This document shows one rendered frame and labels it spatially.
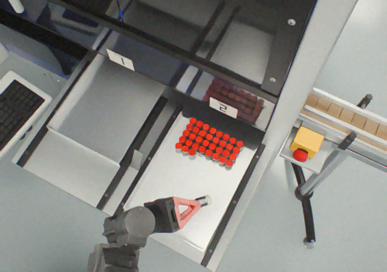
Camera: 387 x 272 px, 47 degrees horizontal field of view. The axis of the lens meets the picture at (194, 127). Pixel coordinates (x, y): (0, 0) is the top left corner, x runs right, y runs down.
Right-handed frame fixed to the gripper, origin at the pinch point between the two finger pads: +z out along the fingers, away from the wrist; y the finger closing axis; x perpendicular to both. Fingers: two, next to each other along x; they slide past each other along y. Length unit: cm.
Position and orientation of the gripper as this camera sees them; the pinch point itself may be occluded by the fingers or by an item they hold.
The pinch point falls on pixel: (194, 205)
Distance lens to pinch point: 96.5
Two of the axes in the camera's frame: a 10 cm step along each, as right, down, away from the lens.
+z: 8.2, -1.6, 5.5
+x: -2.4, -9.7, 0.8
